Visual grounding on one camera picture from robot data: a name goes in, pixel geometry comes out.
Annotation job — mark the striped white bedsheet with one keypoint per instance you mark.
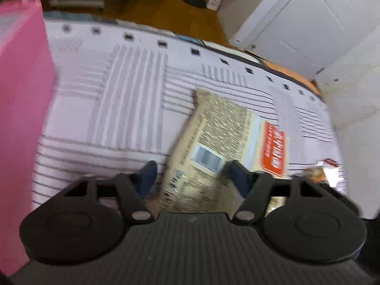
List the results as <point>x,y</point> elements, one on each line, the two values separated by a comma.
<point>124,93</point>

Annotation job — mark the beige printed snack bag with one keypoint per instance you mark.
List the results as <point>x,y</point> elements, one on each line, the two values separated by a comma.
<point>219,132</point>

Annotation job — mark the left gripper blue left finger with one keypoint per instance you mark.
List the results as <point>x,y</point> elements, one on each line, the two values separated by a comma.
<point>145,178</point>

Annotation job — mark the mixed peanut snack bag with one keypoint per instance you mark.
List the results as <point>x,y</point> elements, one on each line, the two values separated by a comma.
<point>326,171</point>

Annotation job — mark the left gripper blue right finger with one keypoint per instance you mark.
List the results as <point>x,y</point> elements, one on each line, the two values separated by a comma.
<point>241,177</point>

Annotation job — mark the pink storage box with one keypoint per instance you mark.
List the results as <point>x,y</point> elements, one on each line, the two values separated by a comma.
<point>27,81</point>

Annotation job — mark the white door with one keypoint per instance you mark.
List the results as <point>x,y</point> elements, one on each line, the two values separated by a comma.
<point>306,36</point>

